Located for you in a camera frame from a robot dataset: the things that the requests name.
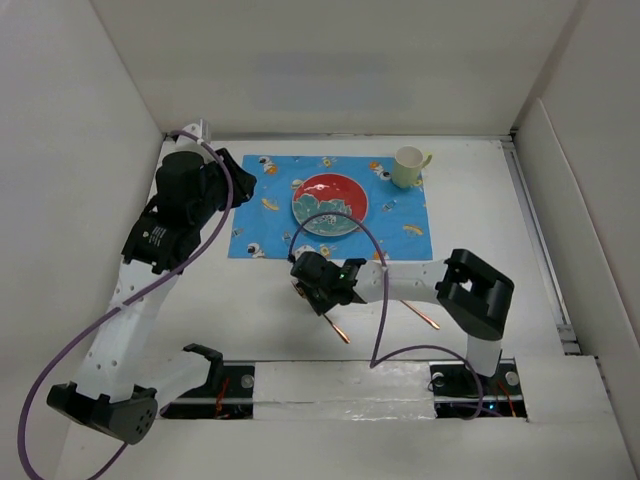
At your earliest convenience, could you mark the purple cable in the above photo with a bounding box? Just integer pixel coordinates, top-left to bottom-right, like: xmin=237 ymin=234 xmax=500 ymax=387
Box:
xmin=18 ymin=128 xmax=236 ymax=480
xmin=287 ymin=212 xmax=504 ymax=420

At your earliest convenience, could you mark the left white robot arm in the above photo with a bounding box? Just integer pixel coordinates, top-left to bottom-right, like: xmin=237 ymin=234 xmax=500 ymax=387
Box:
xmin=47 ymin=120 xmax=256 ymax=445

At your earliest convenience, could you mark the rose gold spoon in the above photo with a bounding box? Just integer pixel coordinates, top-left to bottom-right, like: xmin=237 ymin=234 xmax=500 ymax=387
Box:
xmin=399 ymin=300 xmax=441 ymax=330

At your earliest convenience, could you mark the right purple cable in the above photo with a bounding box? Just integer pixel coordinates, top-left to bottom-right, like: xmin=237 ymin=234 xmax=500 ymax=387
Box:
xmin=287 ymin=212 xmax=504 ymax=420

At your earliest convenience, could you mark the rose gold fork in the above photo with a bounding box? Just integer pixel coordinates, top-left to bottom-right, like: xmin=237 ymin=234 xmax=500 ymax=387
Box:
xmin=291 ymin=281 xmax=351 ymax=345

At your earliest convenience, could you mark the red teal floral plate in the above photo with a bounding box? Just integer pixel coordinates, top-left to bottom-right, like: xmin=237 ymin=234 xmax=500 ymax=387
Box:
xmin=292 ymin=173 xmax=369 ymax=237

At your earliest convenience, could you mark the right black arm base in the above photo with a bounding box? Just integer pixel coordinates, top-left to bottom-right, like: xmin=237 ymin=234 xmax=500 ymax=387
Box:
xmin=427 ymin=360 xmax=527 ymax=419

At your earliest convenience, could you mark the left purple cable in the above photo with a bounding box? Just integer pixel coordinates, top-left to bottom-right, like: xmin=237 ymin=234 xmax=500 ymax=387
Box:
xmin=18 ymin=128 xmax=236 ymax=480

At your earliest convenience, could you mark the light green mug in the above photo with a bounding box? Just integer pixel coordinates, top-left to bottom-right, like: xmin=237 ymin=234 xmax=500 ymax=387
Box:
xmin=391 ymin=146 xmax=433 ymax=189

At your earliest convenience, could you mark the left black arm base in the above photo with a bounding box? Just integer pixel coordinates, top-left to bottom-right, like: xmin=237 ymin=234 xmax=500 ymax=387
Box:
xmin=160 ymin=362 xmax=255 ymax=420

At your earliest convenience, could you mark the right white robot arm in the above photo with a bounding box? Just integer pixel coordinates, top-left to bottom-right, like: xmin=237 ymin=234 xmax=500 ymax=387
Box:
xmin=289 ymin=249 xmax=515 ymax=394

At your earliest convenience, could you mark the blue space print cloth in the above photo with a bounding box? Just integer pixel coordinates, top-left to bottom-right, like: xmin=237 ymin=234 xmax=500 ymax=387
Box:
xmin=228 ymin=154 xmax=433 ymax=260

